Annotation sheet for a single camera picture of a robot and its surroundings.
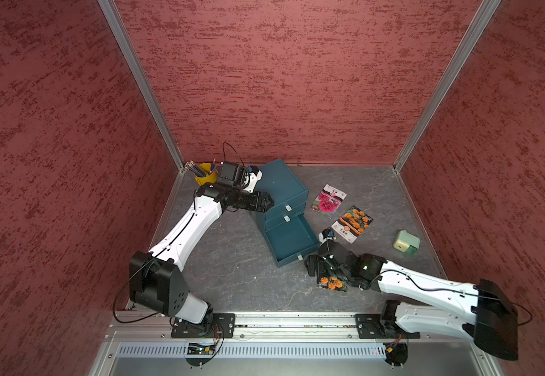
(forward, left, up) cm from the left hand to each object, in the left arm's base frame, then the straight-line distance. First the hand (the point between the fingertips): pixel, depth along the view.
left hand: (261, 207), depth 81 cm
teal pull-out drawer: (-4, -12, -18) cm, 22 cm away
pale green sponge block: (-6, -56, -15) cm, 59 cm away
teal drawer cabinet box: (+4, -10, +3) cm, 11 cm away
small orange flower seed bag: (-20, -26, -20) cm, 38 cm away
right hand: (-17, -19, -13) cm, 29 cm away
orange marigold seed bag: (+5, -38, -20) cm, 43 cm away
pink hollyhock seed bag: (+17, -29, -19) cm, 39 cm away
